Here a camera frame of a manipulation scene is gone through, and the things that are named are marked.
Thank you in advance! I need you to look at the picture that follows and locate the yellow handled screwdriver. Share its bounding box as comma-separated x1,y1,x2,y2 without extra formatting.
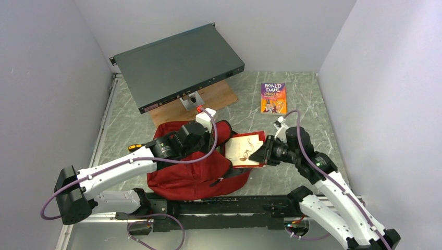
128,144,143,152

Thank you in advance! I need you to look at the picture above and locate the red student backpack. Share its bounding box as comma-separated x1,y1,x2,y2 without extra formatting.
146,120,254,202

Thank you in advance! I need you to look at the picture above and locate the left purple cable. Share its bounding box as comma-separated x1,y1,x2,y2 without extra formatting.
41,107,219,220

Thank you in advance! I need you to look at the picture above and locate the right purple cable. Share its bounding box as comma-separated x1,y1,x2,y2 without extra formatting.
284,109,392,250

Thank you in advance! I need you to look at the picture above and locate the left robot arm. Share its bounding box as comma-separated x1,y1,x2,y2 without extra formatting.
53,121,219,225

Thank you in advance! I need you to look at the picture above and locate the aluminium frame rail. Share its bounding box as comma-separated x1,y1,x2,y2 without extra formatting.
89,73,122,168

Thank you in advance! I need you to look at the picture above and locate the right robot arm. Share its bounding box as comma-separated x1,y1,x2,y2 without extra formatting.
249,127,401,249

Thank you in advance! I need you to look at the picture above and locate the grey rack-mount device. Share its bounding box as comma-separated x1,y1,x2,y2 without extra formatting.
109,23,245,114

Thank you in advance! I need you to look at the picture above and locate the metal stand bracket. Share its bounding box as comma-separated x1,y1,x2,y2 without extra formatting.
179,91,204,111

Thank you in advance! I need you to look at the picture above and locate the wooden board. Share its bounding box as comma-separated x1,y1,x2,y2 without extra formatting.
149,80,238,127

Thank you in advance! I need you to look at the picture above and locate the red bordered book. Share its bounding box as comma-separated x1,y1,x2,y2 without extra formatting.
224,131,265,168

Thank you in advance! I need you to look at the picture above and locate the orange Roald Dahl book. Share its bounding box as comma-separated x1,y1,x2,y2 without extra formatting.
260,83,287,115

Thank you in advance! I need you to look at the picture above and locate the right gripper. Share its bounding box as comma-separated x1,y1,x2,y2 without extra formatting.
249,134,299,166

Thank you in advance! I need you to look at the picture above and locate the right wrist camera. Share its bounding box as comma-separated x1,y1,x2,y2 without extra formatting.
274,116,289,142

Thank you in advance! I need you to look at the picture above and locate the purple cable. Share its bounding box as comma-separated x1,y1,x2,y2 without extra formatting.
284,109,392,250
41,107,219,220

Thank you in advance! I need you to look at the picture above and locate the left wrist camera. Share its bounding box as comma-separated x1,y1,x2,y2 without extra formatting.
195,106,216,133

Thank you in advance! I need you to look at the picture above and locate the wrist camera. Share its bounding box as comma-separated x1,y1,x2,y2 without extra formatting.
274,116,289,142
195,106,216,133

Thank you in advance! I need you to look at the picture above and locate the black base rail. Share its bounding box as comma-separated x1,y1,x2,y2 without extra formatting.
115,193,307,235

